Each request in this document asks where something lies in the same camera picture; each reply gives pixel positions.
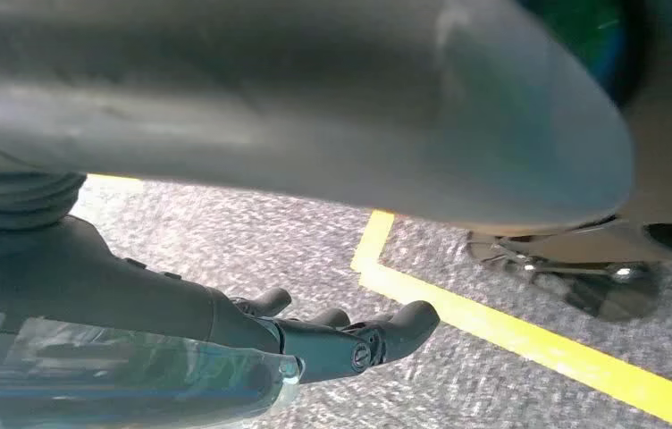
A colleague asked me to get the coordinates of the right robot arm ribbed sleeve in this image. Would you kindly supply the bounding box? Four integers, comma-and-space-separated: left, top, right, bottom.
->
0, 127, 88, 231

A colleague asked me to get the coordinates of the yellow floor tape square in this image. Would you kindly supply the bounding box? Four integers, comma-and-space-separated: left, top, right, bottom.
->
350, 210, 672, 429

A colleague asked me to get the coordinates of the green plastic crate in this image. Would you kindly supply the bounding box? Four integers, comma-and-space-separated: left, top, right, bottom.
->
516, 0, 630, 96

